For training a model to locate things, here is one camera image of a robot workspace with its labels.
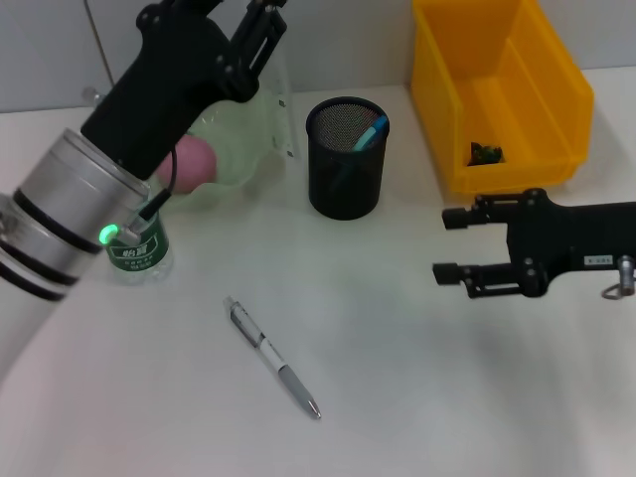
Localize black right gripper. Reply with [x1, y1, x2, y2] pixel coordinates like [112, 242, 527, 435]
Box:
[431, 188, 636, 301]

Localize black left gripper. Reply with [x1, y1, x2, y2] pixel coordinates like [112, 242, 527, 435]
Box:
[80, 0, 289, 182]

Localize small green plastic scrap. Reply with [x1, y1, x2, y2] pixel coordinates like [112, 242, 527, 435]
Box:
[465, 141, 507, 166]

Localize clear plastic ruler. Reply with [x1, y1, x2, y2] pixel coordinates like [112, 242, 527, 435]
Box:
[270, 49, 304, 161]

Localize blue scissors with sheath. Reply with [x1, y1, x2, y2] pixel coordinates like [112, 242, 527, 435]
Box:
[327, 114, 391, 195]

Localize pink toy peach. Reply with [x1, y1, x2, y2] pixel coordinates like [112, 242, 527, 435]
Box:
[156, 136, 220, 195]

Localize silver white pen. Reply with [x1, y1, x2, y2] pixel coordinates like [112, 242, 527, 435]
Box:
[223, 296, 323, 420]

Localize clear green-label water bottle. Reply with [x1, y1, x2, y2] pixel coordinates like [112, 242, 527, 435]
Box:
[81, 86, 175, 287]

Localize translucent green fruit plate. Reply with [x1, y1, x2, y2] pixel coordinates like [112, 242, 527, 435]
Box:
[163, 88, 295, 210]

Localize black mesh pen holder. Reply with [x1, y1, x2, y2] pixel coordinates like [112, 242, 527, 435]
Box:
[304, 96, 392, 221]

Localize yellow plastic bin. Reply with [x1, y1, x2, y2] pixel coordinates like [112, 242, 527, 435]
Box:
[409, 0, 595, 195]

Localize left gripper connector cable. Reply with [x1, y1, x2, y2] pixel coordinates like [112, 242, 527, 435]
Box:
[116, 146, 180, 240]

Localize gripper connector cable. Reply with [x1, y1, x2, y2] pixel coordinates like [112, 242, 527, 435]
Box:
[116, 146, 180, 240]
[601, 254, 636, 301]

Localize right gripper connector cable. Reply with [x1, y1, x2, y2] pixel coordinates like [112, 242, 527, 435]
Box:
[601, 254, 636, 301]

